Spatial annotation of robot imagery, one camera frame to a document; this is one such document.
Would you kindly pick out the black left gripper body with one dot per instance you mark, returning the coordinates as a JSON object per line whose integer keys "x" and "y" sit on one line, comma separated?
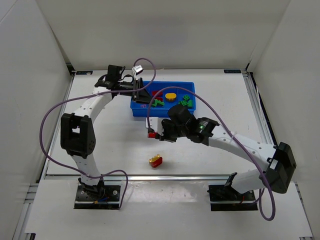
{"x": 136, "y": 89}

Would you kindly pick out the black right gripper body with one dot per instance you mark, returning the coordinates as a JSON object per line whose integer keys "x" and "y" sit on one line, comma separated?
{"x": 163, "y": 132}

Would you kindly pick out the small green brick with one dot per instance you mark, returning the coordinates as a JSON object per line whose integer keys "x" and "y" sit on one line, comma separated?
{"x": 186, "y": 97}

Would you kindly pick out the red yellow purple brick stack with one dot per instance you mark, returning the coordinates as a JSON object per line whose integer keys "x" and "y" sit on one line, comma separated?
{"x": 155, "y": 161}

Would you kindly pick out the red green long brick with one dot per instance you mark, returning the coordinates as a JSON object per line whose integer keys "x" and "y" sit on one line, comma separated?
{"x": 158, "y": 102}

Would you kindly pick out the yellow oval brick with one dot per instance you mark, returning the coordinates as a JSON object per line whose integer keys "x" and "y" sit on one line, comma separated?
{"x": 170, "y": 97}

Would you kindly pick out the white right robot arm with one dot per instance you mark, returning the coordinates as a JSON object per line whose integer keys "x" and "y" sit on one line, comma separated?
{"x": 275, "y": 164}

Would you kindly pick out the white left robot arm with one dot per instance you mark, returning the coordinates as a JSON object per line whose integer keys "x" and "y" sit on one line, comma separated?
{"x": 77, "y": 134}

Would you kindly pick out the blue divided plastic bin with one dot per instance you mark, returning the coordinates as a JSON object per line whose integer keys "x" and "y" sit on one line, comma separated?
{"x": 181, "y": 88}

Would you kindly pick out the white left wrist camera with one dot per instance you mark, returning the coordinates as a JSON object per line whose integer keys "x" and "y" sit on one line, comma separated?
{"x": 136, "y": 70}

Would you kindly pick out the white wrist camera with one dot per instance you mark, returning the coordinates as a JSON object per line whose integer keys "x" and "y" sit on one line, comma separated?
{"x": 154, "y": 125}
{"x": 136, "y": 70}

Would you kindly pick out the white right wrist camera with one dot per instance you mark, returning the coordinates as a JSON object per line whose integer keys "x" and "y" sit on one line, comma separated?
{"x": 154, "y": 125}

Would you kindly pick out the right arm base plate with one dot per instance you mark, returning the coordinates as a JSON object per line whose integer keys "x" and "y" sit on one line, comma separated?
{"x": 223, "y": 198}

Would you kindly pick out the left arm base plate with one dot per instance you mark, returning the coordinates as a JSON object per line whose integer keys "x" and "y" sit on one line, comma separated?
{"x": 107, "y": 198}

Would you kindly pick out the aluminium front rail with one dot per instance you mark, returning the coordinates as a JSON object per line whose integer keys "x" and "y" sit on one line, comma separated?
{"x": 179, "y": 177}

